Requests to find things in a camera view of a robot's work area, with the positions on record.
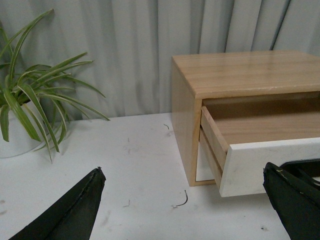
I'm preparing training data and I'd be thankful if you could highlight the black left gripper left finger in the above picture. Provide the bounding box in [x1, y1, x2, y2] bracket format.
[11, 167, 106, 240]

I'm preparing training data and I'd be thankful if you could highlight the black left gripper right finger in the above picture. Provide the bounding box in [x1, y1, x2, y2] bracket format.
[263, 162, 320, 240]

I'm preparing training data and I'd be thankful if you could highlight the white-fronted wooden drawer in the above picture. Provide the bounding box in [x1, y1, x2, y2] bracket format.
[201, 104, 320, 197]

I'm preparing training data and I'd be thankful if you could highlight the lower white drawer front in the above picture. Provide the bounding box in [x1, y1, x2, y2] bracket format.
[196, 144, 215, 182]

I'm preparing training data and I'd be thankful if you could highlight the light wooden drawer cabinet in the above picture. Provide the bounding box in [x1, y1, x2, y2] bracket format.
[171, 50, 320, 190]

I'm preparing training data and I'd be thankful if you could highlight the white plant pot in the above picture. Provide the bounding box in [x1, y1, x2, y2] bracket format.
[0, 101, 60, 159]

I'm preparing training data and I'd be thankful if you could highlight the green spider plant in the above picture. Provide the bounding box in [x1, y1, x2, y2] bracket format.
[0, 8, 111, 164]

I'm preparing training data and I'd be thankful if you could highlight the grey pleated curtain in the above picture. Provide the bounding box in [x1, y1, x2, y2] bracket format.
[0, 0, 320, 117]

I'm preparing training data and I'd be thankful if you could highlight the black drawer handle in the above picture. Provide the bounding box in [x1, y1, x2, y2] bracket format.
[280, 158, 320, 190]

